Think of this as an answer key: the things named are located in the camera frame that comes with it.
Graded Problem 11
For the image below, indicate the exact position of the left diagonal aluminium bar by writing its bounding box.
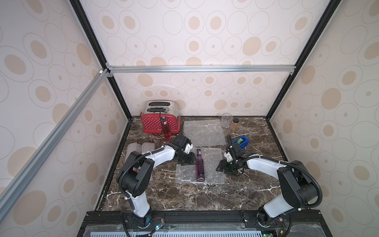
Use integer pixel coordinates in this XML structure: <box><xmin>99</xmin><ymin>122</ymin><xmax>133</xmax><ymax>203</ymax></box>
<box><xmin>1</xmin><ymin>69</ymin><xmax>110</xmax><ymax>222</ymax></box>

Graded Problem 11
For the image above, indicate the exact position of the blue tape dispenser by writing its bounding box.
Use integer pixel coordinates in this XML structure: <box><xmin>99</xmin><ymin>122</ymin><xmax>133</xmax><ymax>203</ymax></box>
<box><xmin>233</xmin><ymin>135</ymin><xmax>250</xmax><ymax>149</ymax></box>

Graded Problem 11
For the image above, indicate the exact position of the clear drinking glass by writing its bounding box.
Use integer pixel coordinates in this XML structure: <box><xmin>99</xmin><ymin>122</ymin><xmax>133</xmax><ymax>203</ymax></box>
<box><xmin>221</xmin><ymin>113</ymin><xmax>233</xmax><ymax>128</ymax></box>

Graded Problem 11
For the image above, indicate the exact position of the horizontal aluminium bar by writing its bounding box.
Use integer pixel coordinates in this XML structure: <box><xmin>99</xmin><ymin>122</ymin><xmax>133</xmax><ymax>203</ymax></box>
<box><xmin>100</xmin><ymin>65</ymin><xmax>296</xmax><ymax>75</ymax></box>

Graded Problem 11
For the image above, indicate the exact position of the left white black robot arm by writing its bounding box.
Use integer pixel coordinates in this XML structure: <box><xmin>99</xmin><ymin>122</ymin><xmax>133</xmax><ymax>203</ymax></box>
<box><xmin>117</xmin><ymin>134</ymin><xmax>195</xmax><ymax>227</ymax></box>

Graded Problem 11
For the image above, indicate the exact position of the red perforated plastic basket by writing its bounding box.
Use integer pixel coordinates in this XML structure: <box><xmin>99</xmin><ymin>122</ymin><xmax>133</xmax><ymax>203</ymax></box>
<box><xmin>141</xmin><ymin>113</ymin><xmax>181</xmax><ymax>134</ymax></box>

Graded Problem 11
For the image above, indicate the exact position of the single bubble wrap sheet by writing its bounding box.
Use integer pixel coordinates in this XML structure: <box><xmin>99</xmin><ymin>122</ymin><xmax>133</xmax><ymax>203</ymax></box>
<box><xmin>125</xmin><ymin>143</ymin><xmax>142</xmax><ymax>158</ymax></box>

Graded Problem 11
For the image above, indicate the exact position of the silver toaster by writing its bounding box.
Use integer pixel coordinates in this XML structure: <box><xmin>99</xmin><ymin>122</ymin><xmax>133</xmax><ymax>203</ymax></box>
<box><xmin>140</xmin><ymin>100</ymin><xmax>179</xmax><ymax>117</ymax></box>

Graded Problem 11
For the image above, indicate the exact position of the brown spice jar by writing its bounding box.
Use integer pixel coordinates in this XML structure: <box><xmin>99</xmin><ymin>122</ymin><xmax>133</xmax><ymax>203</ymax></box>
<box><xmin>231</xmin><ymin>118</ymin><xmax>239</xmax><ymax>132</ymax></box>

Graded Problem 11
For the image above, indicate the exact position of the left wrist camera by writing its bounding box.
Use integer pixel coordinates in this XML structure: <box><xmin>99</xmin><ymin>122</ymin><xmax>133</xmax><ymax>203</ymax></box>
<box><xmin>184</xmin><ymin>143</ymin><xmax>193</xmax><ymax>154</ymax></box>

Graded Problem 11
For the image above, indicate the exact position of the purple drink bottle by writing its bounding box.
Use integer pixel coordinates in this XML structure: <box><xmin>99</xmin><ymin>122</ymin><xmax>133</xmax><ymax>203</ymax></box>
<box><xmin>195</xmin><ymin>149</ymin><xmax>205</xmax><ymax>182</ymax></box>

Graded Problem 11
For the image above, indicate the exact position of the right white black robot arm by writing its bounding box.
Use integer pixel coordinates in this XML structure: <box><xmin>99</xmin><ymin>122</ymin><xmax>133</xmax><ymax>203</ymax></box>
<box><xmin>216</xmin><ymin>135</ymin><xmax>323</xmax><ymax>227</ymax></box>

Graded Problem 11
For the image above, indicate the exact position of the red drink bottle back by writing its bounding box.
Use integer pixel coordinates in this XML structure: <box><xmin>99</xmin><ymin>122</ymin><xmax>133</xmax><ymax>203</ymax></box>
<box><xmin>161</xmin><ymin>117</ymin><xmax>172</xmax><ymax>142</ymax></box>

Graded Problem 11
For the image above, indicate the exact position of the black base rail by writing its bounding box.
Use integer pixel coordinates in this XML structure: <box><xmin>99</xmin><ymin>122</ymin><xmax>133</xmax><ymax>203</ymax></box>
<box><xmin>78</xmin><ymin>210</ymin><xmax>332</xmax><ymax>237</ymax></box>

